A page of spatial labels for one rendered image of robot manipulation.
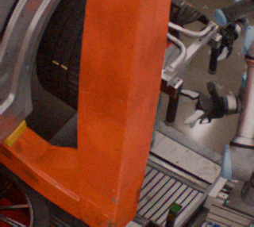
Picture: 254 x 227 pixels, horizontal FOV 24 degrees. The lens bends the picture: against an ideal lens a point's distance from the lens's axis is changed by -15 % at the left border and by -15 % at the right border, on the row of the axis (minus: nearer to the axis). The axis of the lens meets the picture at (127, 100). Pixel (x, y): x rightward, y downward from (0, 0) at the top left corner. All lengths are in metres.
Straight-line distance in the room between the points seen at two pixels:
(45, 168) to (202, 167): 1.10
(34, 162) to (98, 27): 0.87
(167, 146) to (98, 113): 1.45
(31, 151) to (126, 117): 0.73
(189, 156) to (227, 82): 0.67
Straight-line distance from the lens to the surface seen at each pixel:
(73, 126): 3.13
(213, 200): 2.28
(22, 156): 2.43
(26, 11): 2.13
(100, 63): 1.73
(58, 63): 2.42
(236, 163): 2.05
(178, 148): 3.29
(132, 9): 1.54
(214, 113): 2.50
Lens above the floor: 2.61
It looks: 47 degrees down
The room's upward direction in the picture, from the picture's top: 7 degrees clockwise
